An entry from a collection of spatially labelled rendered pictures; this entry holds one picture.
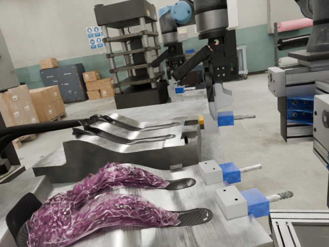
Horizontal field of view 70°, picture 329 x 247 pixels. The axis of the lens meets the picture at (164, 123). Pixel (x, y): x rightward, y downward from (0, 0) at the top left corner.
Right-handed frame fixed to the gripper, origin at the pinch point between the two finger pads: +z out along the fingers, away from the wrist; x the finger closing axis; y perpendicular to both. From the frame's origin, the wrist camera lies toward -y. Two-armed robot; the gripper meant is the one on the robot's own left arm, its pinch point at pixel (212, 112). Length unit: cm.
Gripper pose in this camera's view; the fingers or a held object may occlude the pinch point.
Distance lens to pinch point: 64.2
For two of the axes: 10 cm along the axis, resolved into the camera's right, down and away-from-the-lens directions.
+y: 9.6, -0.8, -2.7
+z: 1.7, 9.4, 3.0
